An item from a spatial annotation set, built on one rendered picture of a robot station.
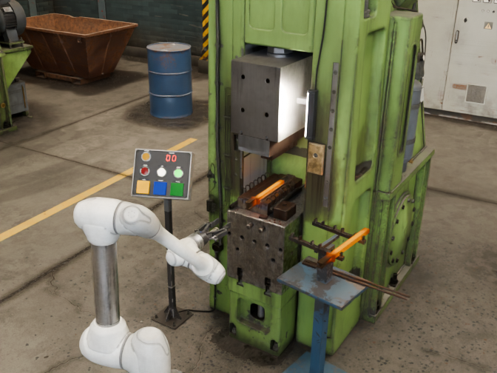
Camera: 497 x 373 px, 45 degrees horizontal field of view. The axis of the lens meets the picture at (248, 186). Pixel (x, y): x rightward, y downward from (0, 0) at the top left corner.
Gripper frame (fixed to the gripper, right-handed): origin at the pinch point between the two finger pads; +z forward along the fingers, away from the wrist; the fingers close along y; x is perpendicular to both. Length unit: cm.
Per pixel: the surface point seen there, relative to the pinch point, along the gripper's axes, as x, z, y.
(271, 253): -26.9, 29.2, 14.4
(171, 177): 7, 21, -49
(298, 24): 96, 50, 13
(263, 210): -5.1, 35.1, 4.7
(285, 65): 77, 40, 12
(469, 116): -91, 575, 2
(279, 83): 69, 35, 12
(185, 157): 17, 29, -46
